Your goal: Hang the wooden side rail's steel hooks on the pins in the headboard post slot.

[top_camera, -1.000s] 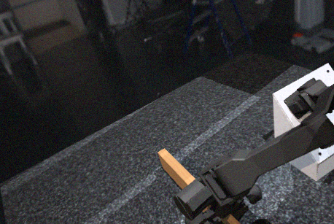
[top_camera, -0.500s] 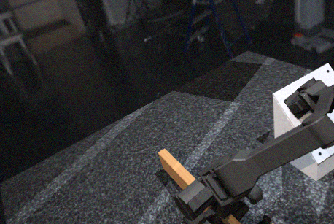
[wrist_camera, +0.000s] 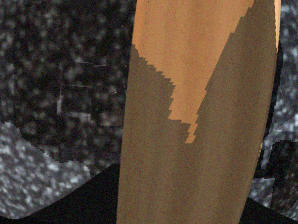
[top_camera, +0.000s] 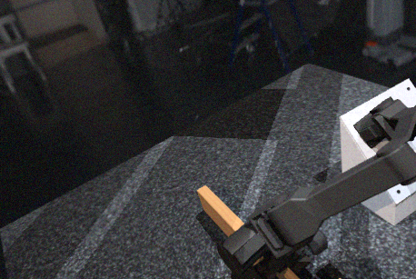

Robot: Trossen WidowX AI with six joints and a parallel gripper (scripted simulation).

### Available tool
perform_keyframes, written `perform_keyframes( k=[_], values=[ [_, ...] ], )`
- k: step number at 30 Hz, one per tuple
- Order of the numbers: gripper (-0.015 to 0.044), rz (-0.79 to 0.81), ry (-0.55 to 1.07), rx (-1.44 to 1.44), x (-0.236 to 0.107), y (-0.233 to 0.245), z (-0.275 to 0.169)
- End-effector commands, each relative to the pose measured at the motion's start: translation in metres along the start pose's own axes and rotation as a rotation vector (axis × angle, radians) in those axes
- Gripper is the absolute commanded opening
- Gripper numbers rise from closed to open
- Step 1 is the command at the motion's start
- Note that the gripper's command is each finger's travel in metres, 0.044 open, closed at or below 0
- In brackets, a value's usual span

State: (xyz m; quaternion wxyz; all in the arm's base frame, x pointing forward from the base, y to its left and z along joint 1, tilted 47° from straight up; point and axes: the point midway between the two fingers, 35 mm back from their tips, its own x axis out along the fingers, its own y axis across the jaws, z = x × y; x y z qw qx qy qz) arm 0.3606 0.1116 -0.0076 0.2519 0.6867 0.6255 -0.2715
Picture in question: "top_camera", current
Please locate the brown wooden board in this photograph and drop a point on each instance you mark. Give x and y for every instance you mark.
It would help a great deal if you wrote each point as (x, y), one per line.
(228, 221)

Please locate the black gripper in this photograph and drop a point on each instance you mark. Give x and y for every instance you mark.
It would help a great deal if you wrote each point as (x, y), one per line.
(297, 261)

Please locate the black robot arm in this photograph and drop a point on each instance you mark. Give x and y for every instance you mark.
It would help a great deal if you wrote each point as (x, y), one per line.
(295, 218)

